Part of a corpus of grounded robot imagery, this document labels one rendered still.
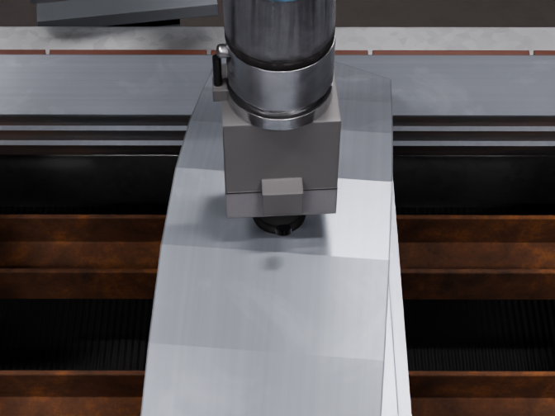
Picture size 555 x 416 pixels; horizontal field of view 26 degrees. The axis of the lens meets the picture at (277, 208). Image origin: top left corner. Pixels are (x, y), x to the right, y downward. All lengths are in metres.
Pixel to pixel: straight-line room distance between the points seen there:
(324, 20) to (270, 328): 0.26
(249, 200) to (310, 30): 0.18
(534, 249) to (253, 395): 0.55
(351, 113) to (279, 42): 0.33
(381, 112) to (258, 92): 0.31
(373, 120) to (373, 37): 0.51
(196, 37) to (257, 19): 0.82
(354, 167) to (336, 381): 0.19
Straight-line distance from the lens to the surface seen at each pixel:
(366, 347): 0.92
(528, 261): 1.37
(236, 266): 0.94
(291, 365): 0.92
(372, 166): 1.01
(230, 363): 0.92
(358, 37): 1.59
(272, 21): 0.77
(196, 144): 1.03
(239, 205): 0.91
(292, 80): 0.80
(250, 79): 0.81
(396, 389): 1.04
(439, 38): 1.60
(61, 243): 1.37
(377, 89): 1.18
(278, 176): 0.88
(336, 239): 0.95
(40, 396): 1.26
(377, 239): 0.95
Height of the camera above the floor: 1.75
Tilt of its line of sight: 51 degrees down
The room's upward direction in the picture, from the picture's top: straight up
